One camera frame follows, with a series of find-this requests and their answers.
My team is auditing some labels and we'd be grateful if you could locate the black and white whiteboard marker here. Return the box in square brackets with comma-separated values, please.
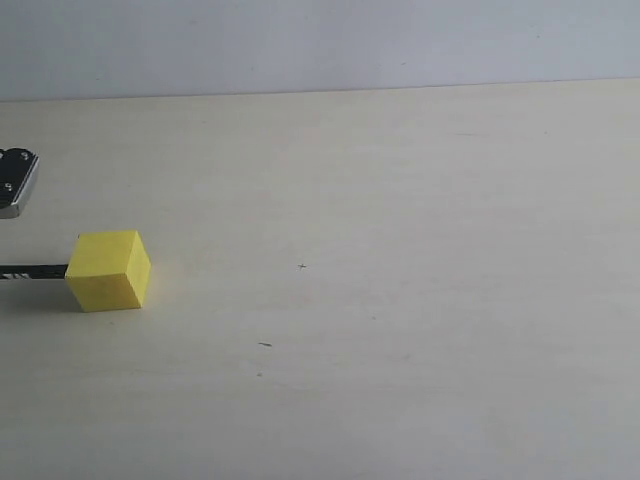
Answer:
[0, 264, 68, 280]

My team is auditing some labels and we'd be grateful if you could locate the yellow foam cube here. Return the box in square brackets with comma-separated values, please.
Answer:
[65, 230, 152, 312]

